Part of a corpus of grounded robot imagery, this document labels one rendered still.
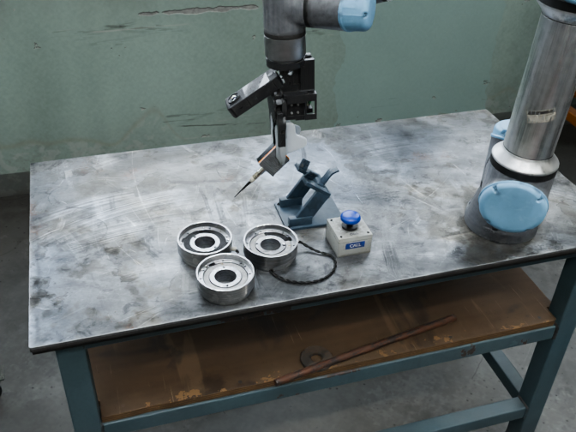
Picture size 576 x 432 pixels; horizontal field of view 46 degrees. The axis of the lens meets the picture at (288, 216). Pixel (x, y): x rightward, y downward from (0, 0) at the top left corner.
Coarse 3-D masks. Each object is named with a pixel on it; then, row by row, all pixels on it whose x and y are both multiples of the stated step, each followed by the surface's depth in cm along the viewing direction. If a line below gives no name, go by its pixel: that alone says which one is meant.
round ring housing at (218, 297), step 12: (204, 264) 124; (216, 264) 125; (240, 264) 125; (252, 264) 123; (216, 276) 124; (228, 276) 125; (240, 276) 122; (252, 276) 121; (204, 288) 119; (240, 288) 118; (252, 288) 122; (216, 300) 119; (228, 300) 119; (240, 300) 121
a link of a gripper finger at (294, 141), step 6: (276, 126) 127; (288, 126) 128; (294, 126) 128; (276, 132) 128; (288, 132) 129; (294, 132) 129; (276, 138) 129; (288, 138) 129; (294, 138) 130; (300, 138) 130; (276, 144) 130; (288, 144) 130; (294, 144) 130; (300, 144) 130; (306, 144) 131; (276, 150) 131; (282, 150) 129; (288, 150) 131; (294, 150) 131; (276, 156) 132; (282, 156) 131; (282, 162) 132
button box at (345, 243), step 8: (328, 224) 134; (336, 224) 134; (344, 224) 133; (360, 224) 134; (328, 232) 135; (336, 232) 131; (344, 232) 131; (352, 232) 132; (360, 232) 132; (368, 232) 131; (328, 240) 136; (336, 240) 131; (344, 240) 130; (352, 240) 131; (360, 240) 131; (368, 240) 132; (336, 248) 132; (344, 248) 131; (352, 248) 132; (360, 248) 132; (368, 248) 133
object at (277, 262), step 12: (252, 228) 132; (264, 228) 134; (276, 228) 134; (288, 228) 133; (264, 240) 132; (276, 240) 132; (252, 252) 126; (264, 252) 128; (276, 252) 128; (288, 252) 127; (264, 264) 126; (276, 264) 127; (288, 264) 129
